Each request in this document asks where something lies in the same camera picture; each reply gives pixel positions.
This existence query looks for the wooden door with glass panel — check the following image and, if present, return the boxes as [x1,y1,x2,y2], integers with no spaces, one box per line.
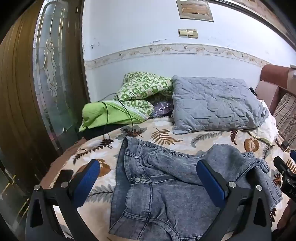
[0,0,90,209]

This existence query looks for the metal wall panel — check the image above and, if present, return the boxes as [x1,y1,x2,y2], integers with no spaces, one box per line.
[176,0,214,22]

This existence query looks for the person's right forearm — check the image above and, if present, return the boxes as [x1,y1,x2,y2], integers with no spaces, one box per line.
[277,199,296,232]

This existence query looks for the leaf print blanket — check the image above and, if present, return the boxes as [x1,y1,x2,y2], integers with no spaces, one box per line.
[40,115,296,241]

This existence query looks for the dark wooden frame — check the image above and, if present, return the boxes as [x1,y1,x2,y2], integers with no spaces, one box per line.
[208,0,296,58]

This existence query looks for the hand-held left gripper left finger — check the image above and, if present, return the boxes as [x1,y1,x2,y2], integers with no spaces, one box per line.
[25,159,101,241]

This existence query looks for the striped cushion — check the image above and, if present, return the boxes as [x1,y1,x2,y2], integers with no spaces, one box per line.
[273,93,296,144]

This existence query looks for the grey denim pants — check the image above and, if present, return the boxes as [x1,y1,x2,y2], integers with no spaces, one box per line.
[109,137,283,239]

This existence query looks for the white cloth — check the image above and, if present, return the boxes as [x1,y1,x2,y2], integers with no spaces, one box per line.
[248,100,279,145]

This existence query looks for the purple cloth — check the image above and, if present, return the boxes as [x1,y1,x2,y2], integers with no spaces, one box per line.
[151,96,174,118]

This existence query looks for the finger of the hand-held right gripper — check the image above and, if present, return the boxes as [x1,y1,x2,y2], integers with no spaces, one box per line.
[273,157,292,176]

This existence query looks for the grey quilted pillow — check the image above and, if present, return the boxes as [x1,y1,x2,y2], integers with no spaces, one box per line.
[171,75,270,135]

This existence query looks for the brown headboard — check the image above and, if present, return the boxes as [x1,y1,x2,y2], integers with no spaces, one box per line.
[254,64,296,112]

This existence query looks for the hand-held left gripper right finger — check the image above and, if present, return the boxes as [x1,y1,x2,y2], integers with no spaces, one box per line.
[196,159,272,241]

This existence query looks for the green patterned quilt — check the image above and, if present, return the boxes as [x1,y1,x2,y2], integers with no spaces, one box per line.
[79,71,174,132]

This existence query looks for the thin black cable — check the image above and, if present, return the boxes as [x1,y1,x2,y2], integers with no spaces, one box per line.
[98,93,139,139]

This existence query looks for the beige double light switch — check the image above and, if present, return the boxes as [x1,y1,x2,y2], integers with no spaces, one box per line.
[178,29,198,39]

